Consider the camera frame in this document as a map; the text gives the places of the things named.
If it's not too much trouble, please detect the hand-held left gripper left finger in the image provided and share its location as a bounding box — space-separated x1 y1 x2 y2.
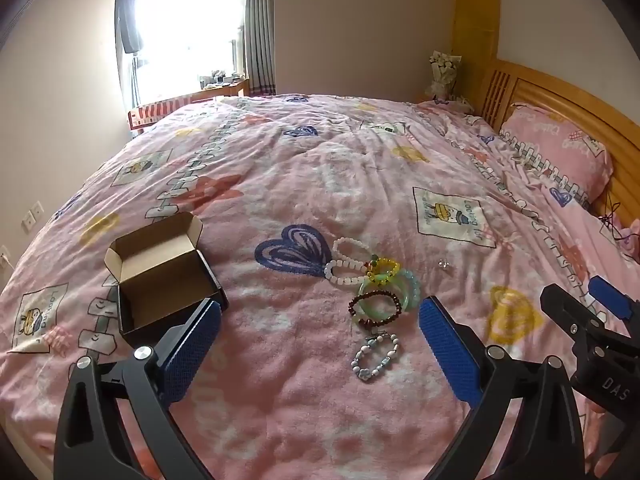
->
52 297 222 480

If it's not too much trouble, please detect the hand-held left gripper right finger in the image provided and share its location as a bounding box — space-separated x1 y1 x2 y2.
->
419 296 586 480

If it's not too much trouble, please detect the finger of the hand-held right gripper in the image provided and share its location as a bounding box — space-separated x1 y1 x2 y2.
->
540 284 607 356
589 276 640 336

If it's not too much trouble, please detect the pale teal bangle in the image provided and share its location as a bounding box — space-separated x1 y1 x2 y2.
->
394 268 424 312

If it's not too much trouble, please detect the black cardboard box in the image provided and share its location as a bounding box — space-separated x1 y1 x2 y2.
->
103 211 229 348

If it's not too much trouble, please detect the blue white flower bracelet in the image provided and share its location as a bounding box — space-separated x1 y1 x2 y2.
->
351 332 401 385

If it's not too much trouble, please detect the green jade bangle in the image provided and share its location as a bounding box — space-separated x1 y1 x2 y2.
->
356 280 401 322

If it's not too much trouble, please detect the dark red bead bracelet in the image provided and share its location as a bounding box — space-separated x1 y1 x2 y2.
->
348 290 404 327

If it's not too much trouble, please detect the yellow bead bracelet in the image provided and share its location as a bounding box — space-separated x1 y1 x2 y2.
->
366 256 402 284

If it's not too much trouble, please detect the large-bead white bracelet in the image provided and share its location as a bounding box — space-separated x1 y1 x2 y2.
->
324 256 372 287

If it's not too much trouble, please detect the small-bead white bracelet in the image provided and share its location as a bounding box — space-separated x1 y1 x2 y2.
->
331 236 375 268

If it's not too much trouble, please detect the pink pillow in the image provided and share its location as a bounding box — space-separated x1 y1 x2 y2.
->
499 102 614 207

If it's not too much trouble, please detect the pink printed blanket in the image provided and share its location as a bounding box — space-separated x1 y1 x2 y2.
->
0 92 640 480

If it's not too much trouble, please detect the wooden headboard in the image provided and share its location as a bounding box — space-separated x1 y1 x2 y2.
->
479 57 640 228

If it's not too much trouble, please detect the red white striped cloth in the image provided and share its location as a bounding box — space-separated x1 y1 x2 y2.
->
126 94 197 134

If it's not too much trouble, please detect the wooden desk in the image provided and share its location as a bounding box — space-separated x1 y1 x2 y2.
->
191 77 251 105

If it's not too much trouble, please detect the white flower bouquet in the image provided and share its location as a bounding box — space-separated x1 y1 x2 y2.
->
425 50 462 102

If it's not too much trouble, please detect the small clutter on desk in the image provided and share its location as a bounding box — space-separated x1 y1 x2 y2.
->
199 66 242 87

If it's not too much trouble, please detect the yellow wooden pillar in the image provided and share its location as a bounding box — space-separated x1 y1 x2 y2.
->
452 0 502 113

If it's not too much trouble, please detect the window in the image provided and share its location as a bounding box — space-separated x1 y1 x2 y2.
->
131 0 247 106

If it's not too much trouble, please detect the grey striped curtain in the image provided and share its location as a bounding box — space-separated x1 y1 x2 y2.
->
244 0 277 97

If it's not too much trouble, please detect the dark hanging garment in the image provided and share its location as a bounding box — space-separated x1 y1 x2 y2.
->
115 0 144 55

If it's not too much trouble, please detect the black cable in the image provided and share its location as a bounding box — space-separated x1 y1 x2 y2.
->
599 199 640 253

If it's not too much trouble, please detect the white wall outlet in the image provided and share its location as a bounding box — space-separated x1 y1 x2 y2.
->
21 199 47 234

